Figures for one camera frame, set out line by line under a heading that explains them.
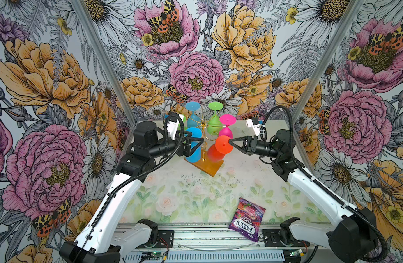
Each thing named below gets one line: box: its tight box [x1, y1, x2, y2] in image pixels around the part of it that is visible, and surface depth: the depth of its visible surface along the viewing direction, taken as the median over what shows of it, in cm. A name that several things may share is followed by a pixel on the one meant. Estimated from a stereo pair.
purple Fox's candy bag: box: [228, 197, 267, 243], surface depth 79 cm
